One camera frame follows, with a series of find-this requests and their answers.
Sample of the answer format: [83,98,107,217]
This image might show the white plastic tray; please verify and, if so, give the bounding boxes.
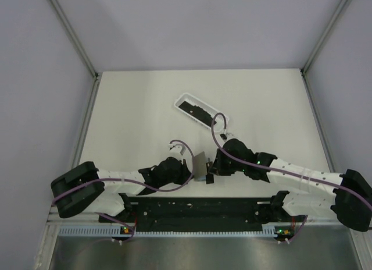
[173,93,230,133]

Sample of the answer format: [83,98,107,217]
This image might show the black VIP credit card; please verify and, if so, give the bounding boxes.
[205,162,214,184]

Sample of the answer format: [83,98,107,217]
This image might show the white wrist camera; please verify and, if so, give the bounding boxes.
[220,132,234,141]
[169,144,186,158]

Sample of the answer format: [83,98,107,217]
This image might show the aluminium frame rail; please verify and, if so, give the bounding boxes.
[47,207,340,225]

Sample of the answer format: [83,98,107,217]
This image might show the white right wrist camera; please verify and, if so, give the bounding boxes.
[220,132,234,141]

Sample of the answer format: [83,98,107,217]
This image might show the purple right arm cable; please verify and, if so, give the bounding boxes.
[211,112,372,243]

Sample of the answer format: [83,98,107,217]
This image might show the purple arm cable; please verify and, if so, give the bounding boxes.
[211,112,372,243]
[52,140,196,242]

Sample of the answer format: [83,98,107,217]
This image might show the black cards in tray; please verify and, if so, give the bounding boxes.
[178,101,213,127]

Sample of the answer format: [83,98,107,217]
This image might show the grey slotted cable duct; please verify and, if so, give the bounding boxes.
[58,225,280,238]

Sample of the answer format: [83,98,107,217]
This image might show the grey leather card holder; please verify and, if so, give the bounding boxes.
[194,151,209,182]

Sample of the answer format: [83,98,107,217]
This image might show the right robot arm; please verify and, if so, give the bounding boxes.
[210,138,371,232]

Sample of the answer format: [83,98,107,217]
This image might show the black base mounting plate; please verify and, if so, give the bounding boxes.
[115,197,305,232]

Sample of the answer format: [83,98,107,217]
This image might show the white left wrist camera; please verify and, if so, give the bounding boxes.
[169,144,186,158]

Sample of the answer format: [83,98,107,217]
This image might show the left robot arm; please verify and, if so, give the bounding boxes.
[51,157,194,222]

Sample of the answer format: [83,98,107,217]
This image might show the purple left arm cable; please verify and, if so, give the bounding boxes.
[52,140,196,242]

